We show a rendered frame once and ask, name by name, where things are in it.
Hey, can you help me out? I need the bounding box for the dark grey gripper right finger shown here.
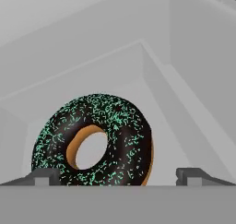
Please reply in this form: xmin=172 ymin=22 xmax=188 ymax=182
xmin=175 ymin=167 xmax=236 ymax=187

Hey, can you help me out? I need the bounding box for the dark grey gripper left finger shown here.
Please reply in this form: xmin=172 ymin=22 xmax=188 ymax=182
xmin=0 ymin=168 xmax=61 ymax=187

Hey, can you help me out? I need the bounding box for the chocolate donut with green sprinkles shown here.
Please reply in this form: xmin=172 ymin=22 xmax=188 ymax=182
xmin=30 ymin=93 xmax=155 ymax=187

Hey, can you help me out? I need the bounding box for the white fridge interior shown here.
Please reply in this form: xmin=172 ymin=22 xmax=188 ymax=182
xmin=0 ymin=0 xmax=236 ymax=187

